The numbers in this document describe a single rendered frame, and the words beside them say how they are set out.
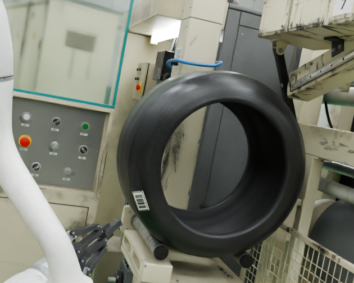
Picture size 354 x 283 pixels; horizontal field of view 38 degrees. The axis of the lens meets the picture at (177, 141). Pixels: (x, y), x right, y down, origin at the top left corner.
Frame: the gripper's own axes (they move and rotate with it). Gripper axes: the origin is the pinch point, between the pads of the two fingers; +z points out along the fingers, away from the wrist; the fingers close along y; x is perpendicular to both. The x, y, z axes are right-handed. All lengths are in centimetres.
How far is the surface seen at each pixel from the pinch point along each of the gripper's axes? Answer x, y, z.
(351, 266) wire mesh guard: 48, 32, 33
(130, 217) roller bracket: -27.9, 14.7, 38.1
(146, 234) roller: -11.2, 15.1, 24.7
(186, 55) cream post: -3, -33, 69
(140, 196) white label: -0.1, -1.8, 15.5
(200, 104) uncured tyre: 18.1, -20.9, 32.6
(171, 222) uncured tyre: 5.1, 8.4, 18.7
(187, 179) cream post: -13, 10, 58
